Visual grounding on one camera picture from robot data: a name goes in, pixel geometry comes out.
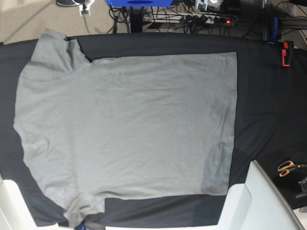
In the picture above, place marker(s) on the red black clamp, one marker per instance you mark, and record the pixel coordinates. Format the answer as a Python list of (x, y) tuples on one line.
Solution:
[(287, 53)]

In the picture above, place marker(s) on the orange handled scissors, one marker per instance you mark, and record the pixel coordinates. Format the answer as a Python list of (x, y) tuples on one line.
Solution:
[(288, 166)]

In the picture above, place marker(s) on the white camera bracket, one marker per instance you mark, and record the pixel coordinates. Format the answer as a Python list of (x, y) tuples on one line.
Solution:
[(84, 6)]

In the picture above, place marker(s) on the black crumpled object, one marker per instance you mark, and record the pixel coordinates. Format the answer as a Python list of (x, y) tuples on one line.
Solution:
[(303, 185)]

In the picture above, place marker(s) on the black table leg post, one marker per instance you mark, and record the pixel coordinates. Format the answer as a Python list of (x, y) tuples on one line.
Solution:
[(136, 15)]

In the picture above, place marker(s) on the grey T-shirt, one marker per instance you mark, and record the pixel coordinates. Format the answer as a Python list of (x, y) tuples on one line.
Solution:
[(130, 127)]

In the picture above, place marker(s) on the blue plastic mount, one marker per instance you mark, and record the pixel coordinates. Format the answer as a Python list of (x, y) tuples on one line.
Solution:
[(141, 3)]

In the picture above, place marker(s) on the blue clamp on frame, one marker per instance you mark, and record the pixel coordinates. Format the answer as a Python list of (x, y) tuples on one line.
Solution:
[(274, 31)]

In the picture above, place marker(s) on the white base block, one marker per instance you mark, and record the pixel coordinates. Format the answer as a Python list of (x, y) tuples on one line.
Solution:
[(14, 213), (257, 204)]

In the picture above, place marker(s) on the white power strip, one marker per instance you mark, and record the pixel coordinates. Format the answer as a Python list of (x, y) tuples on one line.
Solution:
[(202, 18)]

